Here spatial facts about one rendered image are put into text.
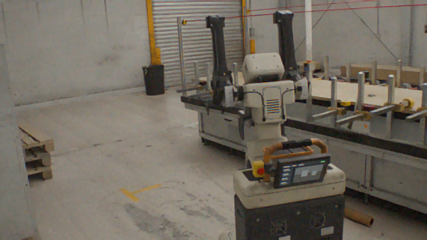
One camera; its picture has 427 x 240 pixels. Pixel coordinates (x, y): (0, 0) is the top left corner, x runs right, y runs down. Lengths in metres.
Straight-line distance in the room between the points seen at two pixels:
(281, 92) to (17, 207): 2.12
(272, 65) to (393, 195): 1.70
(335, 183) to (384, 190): 1.48
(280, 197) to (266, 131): 0.45
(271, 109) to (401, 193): 1.61
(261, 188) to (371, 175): 1.76
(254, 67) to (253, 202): 0.73
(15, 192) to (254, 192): 1.92
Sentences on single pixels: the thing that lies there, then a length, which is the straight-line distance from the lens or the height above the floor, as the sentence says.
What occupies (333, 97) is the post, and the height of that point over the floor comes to 0.95.
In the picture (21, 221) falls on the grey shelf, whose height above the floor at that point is 0.23.
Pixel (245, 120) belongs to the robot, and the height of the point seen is 1.01.
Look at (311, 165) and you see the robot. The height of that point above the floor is 0.91.
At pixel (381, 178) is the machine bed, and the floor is 0.27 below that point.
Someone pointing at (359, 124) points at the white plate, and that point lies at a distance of 3.08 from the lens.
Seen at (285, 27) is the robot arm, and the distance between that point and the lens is 2.38.
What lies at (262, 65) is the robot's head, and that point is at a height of 1.33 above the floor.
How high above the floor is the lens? 1.55
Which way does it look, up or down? 14 degrees down
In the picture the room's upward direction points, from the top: 3 degrees counter-clockwise
